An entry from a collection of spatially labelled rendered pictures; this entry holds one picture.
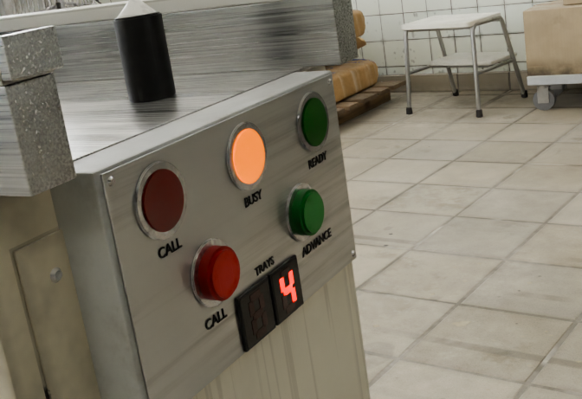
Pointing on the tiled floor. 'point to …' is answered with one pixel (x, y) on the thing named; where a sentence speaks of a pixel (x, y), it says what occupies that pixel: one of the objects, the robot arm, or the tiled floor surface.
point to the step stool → (462, 53)
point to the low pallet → (365, 99)
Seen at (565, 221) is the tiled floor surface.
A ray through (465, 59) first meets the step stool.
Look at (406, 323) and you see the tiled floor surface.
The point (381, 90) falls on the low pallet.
